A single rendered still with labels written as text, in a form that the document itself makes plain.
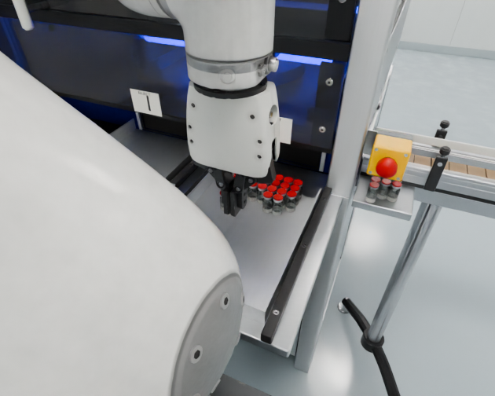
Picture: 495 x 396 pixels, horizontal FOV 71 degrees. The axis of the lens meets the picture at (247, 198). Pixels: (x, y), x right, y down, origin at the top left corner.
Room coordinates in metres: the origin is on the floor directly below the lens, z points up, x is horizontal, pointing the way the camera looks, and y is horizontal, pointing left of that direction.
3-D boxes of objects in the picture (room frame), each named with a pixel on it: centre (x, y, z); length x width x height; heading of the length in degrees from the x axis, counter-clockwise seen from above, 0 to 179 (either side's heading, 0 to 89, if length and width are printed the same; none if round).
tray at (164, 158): (0.75, 0.29, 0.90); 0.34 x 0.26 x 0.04; 156
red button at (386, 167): (0.58, -0.28, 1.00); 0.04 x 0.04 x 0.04; 66
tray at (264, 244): (0.51, 0.02, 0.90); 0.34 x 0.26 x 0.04; 156
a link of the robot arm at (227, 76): (0.35, 0.02, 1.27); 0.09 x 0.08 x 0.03; 66
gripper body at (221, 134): (0.35, 0.02, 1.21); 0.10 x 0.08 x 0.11; 66
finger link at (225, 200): (0.36, 0.03, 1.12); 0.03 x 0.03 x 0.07; 66
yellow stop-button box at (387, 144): (0.62, -0.30, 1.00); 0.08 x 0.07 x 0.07; 156
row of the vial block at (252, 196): (0.61, -0.02, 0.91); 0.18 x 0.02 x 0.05; 66
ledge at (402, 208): (0.65, -0.33, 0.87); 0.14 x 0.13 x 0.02; 156
